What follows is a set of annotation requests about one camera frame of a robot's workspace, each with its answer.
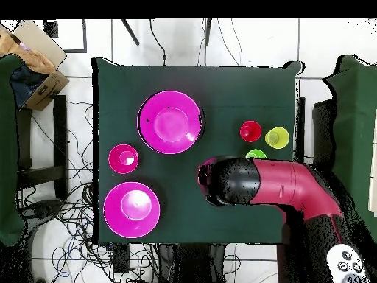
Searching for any large pink bowl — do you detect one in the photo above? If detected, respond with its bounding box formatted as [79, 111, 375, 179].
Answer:
[136, 90, 204, 155]
[102, 181, 161, 239]

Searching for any red cup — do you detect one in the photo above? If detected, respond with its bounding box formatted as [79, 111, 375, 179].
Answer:
[239, 119, 263, 143]

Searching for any green cup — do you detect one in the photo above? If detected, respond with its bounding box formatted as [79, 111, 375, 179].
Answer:
[244, 149, 268, 160]

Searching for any crimson bowl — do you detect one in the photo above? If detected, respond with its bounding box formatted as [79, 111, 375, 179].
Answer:
[108, 144, 140, 175]

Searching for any dark green tablecloth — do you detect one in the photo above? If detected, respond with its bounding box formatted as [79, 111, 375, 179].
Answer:
[91, 56, 306, 245]

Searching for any yellow cup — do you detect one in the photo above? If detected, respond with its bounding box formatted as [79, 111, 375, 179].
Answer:
[264, 126, 290, 150]

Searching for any black floor box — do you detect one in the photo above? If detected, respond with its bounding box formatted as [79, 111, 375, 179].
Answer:
[112, 243, 131, 274]

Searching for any black tripod leg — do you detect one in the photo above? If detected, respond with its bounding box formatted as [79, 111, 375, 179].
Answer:
[203, 18, 213, 47]
[120, 18, 141, 46]

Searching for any black rounded floor base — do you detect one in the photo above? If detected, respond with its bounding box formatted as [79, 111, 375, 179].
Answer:
[27, 199, 64, 219]

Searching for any cardboard box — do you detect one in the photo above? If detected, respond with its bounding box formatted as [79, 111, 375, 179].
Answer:
[0, 19, 71, 112]

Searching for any green side table cloth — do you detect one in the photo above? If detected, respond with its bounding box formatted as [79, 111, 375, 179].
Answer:
[0, 54, 26, 247]
[322, 54, 377, 234]

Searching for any black cable with plug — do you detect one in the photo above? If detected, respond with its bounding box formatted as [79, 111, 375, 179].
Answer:
[148, 18, 168, 66]

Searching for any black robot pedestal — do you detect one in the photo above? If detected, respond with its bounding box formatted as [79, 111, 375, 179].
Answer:
[158, 243, 228, 283]

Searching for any black stool frame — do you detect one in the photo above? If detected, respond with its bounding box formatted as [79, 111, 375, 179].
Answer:
[15, 94, 69, 201]

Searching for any tangle of black cables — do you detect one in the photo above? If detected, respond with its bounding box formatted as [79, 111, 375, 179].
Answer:
[17, 99, 160, 283]

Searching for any black square frame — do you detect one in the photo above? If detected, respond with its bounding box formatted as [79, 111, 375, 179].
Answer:
[43, 18, 88, 54]

